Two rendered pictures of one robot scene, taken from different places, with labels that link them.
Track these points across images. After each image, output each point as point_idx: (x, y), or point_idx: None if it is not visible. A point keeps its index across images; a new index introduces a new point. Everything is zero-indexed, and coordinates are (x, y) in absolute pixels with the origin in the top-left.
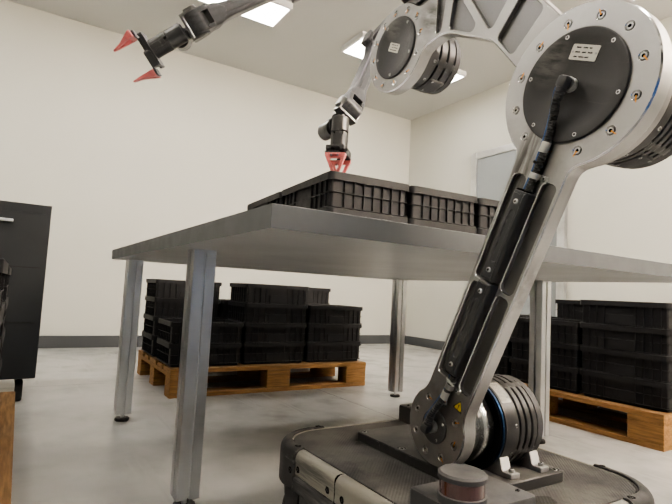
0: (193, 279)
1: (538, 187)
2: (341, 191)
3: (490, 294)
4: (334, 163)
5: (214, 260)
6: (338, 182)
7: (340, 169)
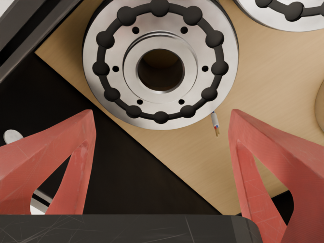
0: None
1: None
2: (43, 114)
3: None
4: (299, 208)
5: None
6: (10, 126)
7: (86, 188)
